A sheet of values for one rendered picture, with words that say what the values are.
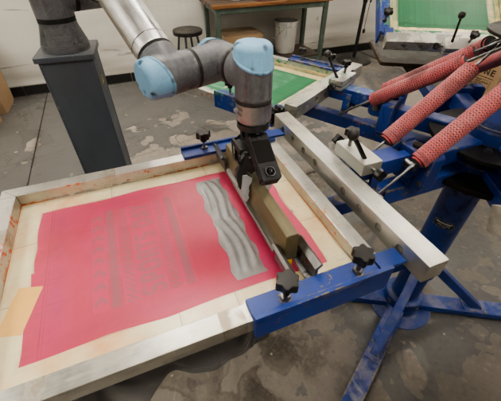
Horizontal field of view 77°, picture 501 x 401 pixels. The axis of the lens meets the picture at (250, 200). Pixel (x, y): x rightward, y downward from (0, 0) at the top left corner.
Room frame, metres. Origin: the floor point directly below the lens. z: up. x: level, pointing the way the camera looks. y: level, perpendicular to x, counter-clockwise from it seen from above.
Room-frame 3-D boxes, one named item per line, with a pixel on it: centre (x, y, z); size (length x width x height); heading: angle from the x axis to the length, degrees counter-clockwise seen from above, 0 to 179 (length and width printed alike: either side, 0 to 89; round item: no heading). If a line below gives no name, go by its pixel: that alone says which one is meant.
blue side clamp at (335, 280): (0.35, -0.14, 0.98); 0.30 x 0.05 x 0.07; 112
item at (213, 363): (0.31, 0.16, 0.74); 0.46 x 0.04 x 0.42; 112
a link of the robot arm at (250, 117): (0.62, 0.00, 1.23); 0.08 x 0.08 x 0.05
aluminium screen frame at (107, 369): (0.52, 0.19, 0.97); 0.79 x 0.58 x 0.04; 112
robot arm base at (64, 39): (1.16, 0.63, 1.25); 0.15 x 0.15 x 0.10
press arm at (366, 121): (1.29, -0.31, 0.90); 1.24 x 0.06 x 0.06; 52
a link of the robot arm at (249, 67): (0.62, 0.00, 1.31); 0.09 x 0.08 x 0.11; 40
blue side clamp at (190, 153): (0.87, 0.07, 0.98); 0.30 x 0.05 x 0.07; 112
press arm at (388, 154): (0.73, -0.34, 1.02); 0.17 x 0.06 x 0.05; 112
